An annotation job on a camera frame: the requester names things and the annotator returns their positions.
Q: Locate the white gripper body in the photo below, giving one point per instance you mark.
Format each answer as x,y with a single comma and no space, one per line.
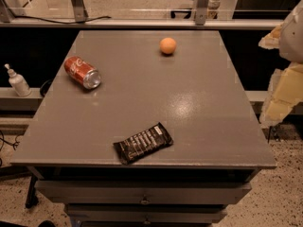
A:
294,37

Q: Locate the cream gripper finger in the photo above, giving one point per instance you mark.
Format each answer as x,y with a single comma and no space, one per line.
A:
285,91
271,40

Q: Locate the red coke can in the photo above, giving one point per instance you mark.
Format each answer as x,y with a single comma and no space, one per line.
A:
82,72

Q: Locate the orange fruit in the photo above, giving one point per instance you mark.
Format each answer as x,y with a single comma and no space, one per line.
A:
167,46

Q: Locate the black snack bar wrapper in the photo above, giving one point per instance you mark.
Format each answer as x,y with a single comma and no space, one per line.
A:
143,144

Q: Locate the grey drawer cabinet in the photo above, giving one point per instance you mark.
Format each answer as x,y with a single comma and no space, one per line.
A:
195,94

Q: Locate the grey drawer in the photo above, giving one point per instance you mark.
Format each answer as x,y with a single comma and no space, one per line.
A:
143,192
145,214

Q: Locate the top grey drawer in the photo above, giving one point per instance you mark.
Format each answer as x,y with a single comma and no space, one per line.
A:
143,192

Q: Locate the white pump bottle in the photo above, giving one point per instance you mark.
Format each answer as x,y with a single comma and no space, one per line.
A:
17,82

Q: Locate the right metal frame post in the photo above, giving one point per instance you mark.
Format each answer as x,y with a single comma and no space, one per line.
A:
201,12

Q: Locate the metal frame post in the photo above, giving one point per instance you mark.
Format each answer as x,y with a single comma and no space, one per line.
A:
201,12
80,12

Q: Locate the left metal frame post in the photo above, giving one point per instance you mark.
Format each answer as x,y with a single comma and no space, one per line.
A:
80,12

